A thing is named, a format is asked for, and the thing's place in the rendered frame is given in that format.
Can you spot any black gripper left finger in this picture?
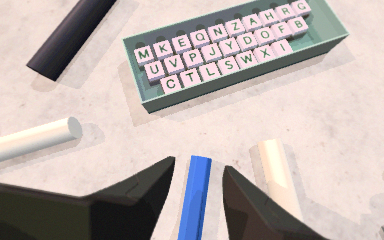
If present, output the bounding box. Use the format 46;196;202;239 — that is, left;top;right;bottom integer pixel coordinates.
0;156;176;240

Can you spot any blue stylus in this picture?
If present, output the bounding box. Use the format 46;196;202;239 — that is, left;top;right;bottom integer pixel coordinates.
177;155;212;240

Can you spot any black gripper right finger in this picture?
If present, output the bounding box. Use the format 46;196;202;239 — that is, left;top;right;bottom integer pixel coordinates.
222;165;330;240

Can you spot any cream cylinder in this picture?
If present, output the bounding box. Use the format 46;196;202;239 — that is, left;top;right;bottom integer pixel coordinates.
0;117;82;162
257;138;305;224

